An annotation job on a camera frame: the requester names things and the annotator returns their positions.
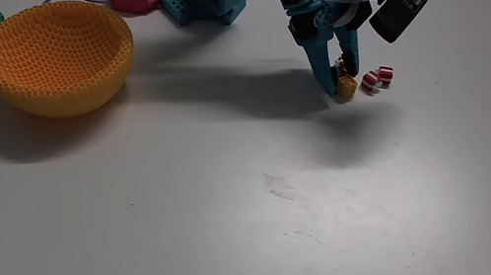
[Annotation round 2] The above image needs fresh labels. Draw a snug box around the yellow honeycomb basket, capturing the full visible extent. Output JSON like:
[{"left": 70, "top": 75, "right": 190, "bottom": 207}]
[{"left": 0, "top": 0, "right": 142, "bottom": 131}]

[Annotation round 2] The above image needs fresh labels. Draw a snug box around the yellow cube piece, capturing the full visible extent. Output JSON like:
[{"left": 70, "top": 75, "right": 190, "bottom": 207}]
[{"left": 334, "top": 72, "right": 361, "bottom": 102}]

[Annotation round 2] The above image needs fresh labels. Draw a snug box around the red white striped cube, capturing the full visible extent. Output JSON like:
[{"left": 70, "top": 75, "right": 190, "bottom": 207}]
[
  {"left": 358, "top": 68, "right": 384, "bottom": 96},
  {"left": 332, "top": 55, "right": 349, "bottom": 74},
  {"left": 375, "top": 64, "right": 396, "bottom": 88}
]

